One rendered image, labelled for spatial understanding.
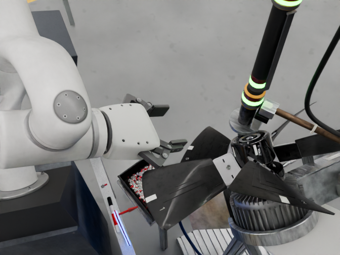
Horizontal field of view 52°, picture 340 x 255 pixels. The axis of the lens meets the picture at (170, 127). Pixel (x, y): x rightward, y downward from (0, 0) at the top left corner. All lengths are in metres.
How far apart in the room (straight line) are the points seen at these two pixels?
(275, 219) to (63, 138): 0.73
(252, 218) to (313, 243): 0.17
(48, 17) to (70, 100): 0.97
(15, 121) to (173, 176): 0.62
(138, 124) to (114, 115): 0.05
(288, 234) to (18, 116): 0.78
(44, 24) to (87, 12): 1.99
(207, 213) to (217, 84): 1.68
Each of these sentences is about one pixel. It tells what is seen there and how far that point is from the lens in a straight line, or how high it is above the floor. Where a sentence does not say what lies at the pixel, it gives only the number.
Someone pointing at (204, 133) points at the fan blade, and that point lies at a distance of 1.34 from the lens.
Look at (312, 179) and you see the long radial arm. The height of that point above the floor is 1.13.
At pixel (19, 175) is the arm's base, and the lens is 1.18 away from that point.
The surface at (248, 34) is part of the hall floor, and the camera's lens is 3.15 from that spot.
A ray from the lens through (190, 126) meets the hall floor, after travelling 2.49.
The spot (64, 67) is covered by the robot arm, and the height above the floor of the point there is 1.77.
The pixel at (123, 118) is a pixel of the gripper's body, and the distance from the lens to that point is 0.61.
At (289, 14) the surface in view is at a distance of 0.56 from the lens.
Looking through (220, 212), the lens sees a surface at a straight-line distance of 1.16.
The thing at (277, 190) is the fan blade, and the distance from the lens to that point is 0.80.
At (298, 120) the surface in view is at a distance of 0.74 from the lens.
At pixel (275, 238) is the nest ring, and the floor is 1.15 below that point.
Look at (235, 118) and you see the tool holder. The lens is 0.81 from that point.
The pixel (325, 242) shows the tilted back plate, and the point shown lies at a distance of 1.04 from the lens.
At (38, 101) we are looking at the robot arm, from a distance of 0.47.
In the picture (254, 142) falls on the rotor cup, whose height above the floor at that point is 1.27.
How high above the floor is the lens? 2.12
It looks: 59 degrees down
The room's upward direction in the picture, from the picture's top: straight up
